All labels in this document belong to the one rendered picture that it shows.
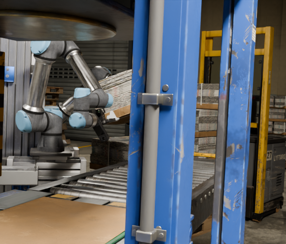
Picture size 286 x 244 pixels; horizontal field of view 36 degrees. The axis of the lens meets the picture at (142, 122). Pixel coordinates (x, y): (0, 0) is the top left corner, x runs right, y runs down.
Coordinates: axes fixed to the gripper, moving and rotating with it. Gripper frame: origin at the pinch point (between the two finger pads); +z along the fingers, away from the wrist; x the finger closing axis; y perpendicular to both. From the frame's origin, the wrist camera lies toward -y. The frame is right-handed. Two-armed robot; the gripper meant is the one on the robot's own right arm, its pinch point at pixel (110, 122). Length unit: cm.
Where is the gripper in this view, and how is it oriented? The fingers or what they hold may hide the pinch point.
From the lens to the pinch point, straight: 240.1
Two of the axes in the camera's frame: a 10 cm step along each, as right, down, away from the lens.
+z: 3.8, -0.3, 9.3
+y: -3.0, -9.5, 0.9
